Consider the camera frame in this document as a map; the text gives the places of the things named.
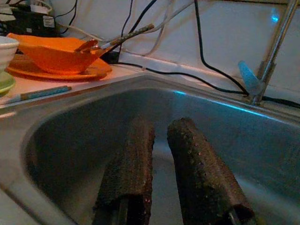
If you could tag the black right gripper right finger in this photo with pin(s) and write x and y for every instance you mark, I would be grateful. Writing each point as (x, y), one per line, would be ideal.
(199, 175)

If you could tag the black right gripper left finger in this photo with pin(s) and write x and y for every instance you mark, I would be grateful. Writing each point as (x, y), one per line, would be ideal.
(131, 168)

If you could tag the green plate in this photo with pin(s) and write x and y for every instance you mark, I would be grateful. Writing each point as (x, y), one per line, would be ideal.
(5, 85)

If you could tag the white bowl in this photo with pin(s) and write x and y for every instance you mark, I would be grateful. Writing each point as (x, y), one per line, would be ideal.
(8, 51)

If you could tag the stainless steel sink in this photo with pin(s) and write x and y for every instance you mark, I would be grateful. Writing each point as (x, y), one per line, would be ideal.
(70, 140)

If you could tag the orange plate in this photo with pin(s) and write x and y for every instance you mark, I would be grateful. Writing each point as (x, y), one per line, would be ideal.
(98, 70)

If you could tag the small black charger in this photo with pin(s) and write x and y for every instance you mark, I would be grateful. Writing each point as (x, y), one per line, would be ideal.
(112, 57)

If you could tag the orange bowl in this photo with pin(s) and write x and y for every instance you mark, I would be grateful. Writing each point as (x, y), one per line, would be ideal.
(58, 58)

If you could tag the chrome faucet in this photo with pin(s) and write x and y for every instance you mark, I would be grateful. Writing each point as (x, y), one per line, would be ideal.
(277, 47)

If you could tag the black power adapter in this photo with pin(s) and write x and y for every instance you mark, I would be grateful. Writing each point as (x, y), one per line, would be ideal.
(30, 23)

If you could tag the white plug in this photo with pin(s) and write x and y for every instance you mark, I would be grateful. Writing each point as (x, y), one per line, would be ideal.
(38, 8)

